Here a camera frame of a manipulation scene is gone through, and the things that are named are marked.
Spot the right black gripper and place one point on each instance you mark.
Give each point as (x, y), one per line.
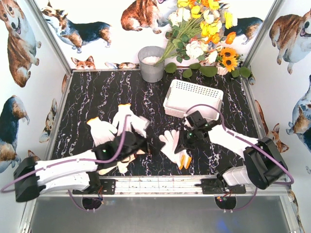
(185, 139)

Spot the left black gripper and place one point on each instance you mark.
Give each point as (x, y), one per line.
(145, 142)

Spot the white knit glove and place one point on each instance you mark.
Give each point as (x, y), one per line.
(101, 131)
(126, 120)

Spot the yellow dotted knit glove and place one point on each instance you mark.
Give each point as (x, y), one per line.
(170, 138)

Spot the white plastic storage basket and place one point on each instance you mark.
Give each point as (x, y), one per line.
(185, 98)

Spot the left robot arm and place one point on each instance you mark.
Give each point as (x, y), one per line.
(78, 172)

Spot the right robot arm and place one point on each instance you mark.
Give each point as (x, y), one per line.
(263, 163)

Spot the cream leather glove rear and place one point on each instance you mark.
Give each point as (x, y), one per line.
(136, 154)

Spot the cream leather glove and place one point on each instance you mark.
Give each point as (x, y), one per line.
(136, 154)
(122, 167)

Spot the cream leather glove front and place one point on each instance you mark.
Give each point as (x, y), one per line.
(122, 167)

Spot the sunflower pot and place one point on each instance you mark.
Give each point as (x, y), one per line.
(228, 60)

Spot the grey metal bucket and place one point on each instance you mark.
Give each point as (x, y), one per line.
(150, 63)

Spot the artificial flower bouquet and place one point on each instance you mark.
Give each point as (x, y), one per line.
(198, 27)

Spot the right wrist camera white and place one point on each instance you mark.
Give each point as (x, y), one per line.
(187, 125)

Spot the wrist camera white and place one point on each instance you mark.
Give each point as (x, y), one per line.
(143, 123)
(187, 125)

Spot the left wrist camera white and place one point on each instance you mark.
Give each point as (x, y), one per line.
(143, 123)

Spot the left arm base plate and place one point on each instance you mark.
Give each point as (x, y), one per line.
(107, 187)

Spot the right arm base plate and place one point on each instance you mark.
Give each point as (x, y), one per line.
(214, 186)

